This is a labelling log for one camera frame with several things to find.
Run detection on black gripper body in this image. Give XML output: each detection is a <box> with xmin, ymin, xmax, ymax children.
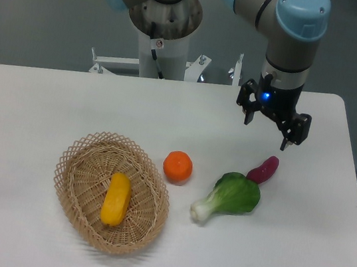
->
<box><xmin>254</xmin><ymin>74</ymin><xmax>303</xmax><ymax>123</ymax></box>

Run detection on purple sweet potato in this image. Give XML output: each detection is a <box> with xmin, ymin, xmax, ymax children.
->
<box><xmin>246</xmin><ymin>155</ymin><xmax>279</xmax><ymax>185</ymax></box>

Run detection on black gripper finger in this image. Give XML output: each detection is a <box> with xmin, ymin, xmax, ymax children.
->
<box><xmin>236</xmin><ymin>79</ymin><xmax>261</xmax><ymax>125</ymax></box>
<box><xmin>276</xmin><ymin>112</ymin><xmax>312</xmax><ymax>151</ymax></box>

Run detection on green bok choy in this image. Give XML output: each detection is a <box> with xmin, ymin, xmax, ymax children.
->
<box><xmin>189</xmin><ymin>172</ymin><xmax>261</xmax><ymax>224</ymax></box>

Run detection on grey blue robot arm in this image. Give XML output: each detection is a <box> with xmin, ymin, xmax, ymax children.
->
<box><xmin>106</xmin><ymin>0</ymin><xmax>331</xmax><ymax>148</ymax></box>

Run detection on black cable on pedestal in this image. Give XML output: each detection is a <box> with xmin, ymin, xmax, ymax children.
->
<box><xmin>142</xmin><ymin>21</ymin><xmax>173</xmax><ymax>80</ymax></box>

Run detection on orange tangerine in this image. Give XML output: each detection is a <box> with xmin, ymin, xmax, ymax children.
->
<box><xmin>163</xmin><ymin>150</ymin><xmax>193</xmax><ymax>185</ymax></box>

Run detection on yellow mango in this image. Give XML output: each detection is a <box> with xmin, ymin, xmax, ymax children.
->
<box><xmin>100</xmin><ymin>172</ymin><xmax>132</xmax><ymax>226</ymax></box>

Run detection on woven wicker basket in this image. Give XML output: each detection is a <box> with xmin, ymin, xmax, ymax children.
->
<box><xmin>53</xmin><ymin>132</ymin><xmax>169</xmax><ymax>255</ymax></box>

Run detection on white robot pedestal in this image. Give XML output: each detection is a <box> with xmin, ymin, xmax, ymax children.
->
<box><xmin>89</xmin><ymin>0</ymin><xmax>212</xmax><ymax>82</ymax></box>

